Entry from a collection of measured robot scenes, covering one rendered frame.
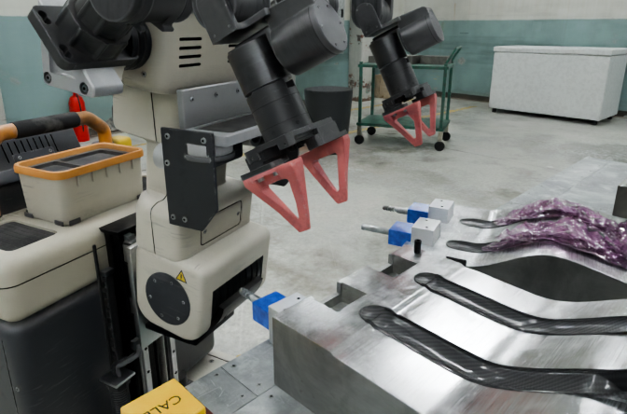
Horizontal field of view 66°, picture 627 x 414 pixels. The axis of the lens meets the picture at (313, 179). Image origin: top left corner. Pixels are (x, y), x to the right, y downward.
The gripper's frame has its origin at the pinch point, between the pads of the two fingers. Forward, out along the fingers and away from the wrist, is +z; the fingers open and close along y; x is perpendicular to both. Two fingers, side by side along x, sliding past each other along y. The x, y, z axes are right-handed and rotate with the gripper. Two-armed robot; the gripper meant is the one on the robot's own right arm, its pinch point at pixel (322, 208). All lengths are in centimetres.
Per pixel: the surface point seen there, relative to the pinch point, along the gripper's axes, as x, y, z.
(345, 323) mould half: 0.3, -4.5, 11.8
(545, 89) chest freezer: 30, 682, 52
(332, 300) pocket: 5.1, 1.7, 11.4
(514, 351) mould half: -14.2, -0.7, 19.6
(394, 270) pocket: 1.8, 13.6, 13.7
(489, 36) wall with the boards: 86, 807, -50
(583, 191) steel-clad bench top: -18, 87, 31
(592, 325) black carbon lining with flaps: -20.9, 4.6, 21.0
